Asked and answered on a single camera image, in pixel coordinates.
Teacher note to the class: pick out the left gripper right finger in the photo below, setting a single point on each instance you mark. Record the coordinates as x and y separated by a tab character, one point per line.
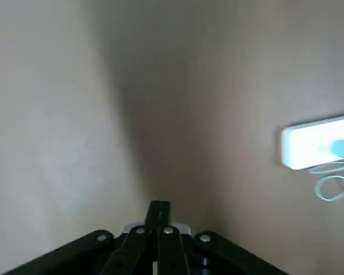
172	249

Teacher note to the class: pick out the white power strip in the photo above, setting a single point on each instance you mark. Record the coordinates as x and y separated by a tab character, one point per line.
301	146

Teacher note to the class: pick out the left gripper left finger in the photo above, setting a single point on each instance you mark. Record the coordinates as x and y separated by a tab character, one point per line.
132	249

